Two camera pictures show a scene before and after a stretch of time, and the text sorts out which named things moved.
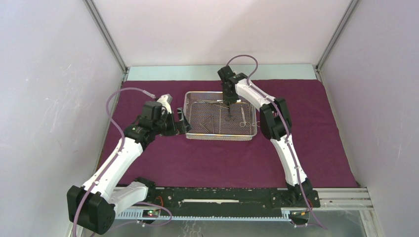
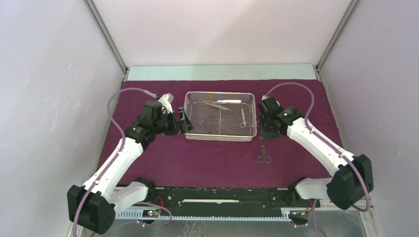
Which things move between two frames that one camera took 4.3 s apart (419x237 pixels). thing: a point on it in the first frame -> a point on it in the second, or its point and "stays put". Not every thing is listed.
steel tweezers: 203,124 stays put
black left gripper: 176,128 stays put
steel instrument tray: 207,115 stays put
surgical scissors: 243,124 stays put
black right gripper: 227,98 -> 266,136
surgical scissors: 228,106 -> 266,158
